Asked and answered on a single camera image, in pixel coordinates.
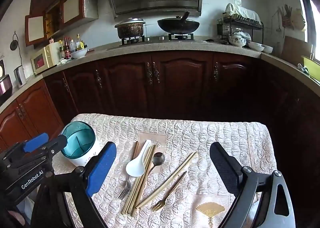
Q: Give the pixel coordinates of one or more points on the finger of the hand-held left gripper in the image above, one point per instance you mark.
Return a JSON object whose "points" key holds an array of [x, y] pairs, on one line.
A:
{"points": [[35, 141], [57, 143]]}

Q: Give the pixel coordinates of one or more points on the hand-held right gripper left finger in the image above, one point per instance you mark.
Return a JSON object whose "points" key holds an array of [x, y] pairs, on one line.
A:
{"points": [[102, 168]]}

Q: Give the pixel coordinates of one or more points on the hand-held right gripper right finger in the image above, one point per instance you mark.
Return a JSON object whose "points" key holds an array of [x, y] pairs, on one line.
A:
{"points": [[225, 168]]}

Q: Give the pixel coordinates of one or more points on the white teal utensil holder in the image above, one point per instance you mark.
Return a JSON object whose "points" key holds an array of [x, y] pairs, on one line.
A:
{"points": [[82, 158]]}

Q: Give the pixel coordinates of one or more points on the brown wooden chopstick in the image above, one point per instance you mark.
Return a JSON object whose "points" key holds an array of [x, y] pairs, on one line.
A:
{"points": [[135, 149]]}

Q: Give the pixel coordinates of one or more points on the hanging kitchen utensils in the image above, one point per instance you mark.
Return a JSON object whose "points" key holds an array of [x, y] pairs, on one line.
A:
{"points": [[287, 16]]}

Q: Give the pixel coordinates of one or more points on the silver fork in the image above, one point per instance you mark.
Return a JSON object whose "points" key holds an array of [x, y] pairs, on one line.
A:
{"points": [[124, 190]]}

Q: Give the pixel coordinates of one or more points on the white ceramic spoon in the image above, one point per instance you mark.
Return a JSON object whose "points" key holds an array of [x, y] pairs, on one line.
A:
{"points": [[135, 166]]}

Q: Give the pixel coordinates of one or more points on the quilted beige table cloth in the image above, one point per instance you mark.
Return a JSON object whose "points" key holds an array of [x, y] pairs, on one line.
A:
{"points": [[225, 130]]}

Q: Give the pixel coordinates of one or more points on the dark metal spoon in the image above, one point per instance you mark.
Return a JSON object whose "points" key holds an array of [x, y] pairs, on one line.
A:
{"points": [[158, 159]]}

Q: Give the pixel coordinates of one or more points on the gold fork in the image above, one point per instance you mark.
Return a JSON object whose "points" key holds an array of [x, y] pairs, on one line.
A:
{"points": [[170, 188]]}

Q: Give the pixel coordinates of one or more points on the silver rice cooker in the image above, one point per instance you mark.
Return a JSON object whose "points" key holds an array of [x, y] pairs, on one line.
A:
{"points": [[5, 85]]}

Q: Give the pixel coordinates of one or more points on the white electric kettle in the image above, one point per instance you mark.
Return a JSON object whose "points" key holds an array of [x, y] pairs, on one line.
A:
{"points": [[19, 76]]}

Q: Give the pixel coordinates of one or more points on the cream microwave oven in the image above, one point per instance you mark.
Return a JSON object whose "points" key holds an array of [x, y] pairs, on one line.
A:
{"points": [[42, 59]]}

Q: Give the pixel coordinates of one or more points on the large white bowl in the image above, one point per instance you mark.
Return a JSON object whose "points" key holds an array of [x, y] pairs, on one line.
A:
{"points": [[79, 53]]}

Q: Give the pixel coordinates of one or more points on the red-brown sauce bottle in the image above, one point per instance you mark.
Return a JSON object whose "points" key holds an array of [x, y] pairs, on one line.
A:
{"points": [[67, 50]]}

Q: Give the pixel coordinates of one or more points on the clear bottle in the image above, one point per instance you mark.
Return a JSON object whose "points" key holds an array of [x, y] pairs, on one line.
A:
{"points": [[72, 45]]}

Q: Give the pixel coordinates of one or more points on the wooden base cabinets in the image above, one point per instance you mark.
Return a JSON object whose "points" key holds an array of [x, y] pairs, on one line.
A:
{"points": [[175, 80]]}

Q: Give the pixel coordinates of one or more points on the yellow oil bottle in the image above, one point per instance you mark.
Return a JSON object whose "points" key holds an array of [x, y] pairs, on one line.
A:
{"points": [[79, 42]]}

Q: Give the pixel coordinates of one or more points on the small white bowl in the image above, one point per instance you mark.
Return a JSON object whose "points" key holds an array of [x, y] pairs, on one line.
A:
{"points": [[256, 46], [267, 49]]}

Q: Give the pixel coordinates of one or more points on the patterned ceramic bowl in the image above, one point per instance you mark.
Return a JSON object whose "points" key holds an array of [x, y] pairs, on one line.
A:
{"points": [[237, 40]]}

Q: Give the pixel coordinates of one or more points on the green plastic container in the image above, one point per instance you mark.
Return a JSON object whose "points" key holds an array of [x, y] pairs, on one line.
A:
{"points": [[311, 66]]}

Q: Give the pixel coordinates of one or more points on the metal pot with lid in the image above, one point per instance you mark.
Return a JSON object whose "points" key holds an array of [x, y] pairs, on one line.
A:
{"points": [[130, 29]]}

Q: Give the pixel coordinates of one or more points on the gas stove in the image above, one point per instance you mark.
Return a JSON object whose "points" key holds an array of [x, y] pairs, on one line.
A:
{"points": [[155, 40]]}

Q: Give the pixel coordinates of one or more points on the wooden cutting board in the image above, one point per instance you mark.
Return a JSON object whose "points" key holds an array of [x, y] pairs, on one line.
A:
{"points": [[296, 49]]}

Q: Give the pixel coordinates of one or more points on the black dish rack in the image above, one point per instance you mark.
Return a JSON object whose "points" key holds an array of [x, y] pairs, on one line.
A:
{"points": [[240, 27]]}

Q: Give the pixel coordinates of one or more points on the black wok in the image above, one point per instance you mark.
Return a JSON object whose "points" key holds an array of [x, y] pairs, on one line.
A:
{"points": [[178, 26]]}

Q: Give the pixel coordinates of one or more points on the white cloth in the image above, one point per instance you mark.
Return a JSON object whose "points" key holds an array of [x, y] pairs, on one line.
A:
{"points": [[242, 11]]}

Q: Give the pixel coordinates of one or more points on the black round wall hanger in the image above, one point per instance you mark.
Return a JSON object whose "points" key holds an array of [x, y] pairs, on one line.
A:
{"points": [[13, 44]]}

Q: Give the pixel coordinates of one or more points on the wooden wall cabinet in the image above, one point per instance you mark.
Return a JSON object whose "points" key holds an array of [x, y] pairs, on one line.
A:
{"points": [[72, 5]]}

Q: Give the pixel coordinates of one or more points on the beige round wall item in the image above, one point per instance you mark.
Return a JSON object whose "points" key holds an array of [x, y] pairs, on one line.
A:
{"points": [[298, 20]]}

